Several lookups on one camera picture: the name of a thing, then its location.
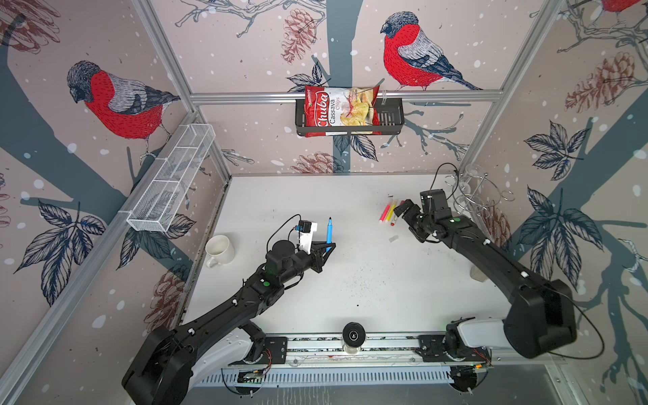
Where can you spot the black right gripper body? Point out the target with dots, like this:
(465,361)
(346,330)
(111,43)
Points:
(428,222)

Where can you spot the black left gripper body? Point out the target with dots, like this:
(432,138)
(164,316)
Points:
(312,261)

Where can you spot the yellow highlighter pen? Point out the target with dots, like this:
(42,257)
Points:
(388,218)

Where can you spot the pink highlighter pen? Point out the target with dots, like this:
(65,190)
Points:
(386,211)

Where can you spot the blue marker pen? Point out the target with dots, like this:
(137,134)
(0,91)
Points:
(329,230)

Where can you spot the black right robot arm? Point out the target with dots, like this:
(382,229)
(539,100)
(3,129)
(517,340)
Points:
(541,317)

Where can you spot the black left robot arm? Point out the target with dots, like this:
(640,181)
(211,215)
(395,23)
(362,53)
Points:
(161,370)

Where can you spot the chrome spiral glass holder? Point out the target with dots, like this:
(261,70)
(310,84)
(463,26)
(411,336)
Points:
(474,192)

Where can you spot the glass spice jar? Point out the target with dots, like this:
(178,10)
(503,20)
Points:
(477,275)

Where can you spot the white ceramic mug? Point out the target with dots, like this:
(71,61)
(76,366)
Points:
(219,251)

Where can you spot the red cassava chips bag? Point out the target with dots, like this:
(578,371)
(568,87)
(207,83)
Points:
(331,107)

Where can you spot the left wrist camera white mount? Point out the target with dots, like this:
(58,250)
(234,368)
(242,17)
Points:
(306,230)

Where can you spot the black round knob on rail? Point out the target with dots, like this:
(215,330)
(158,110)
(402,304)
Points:
(354,336)

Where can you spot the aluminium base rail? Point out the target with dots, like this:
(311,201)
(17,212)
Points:
(378,350)

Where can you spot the black wire wall basket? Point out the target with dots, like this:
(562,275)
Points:
(386,117)

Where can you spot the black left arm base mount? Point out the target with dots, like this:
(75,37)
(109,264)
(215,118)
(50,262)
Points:
(266,350)

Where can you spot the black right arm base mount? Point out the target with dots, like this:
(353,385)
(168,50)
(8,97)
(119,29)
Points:
(450,348)

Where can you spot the white wire mesh shelf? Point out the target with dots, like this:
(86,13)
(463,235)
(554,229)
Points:
(164,195)

